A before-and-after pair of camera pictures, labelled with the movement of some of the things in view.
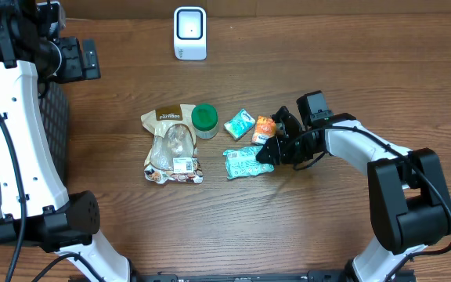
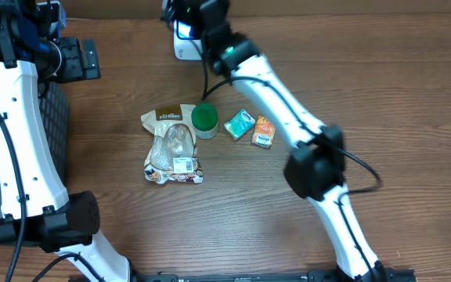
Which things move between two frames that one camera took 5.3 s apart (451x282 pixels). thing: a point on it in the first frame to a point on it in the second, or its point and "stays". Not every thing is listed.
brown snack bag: x=173 y=154 stays
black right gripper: x=282 y=152 to x=197 y=34
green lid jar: x=204 y=119 stays
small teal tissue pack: x=240 y=124 stays
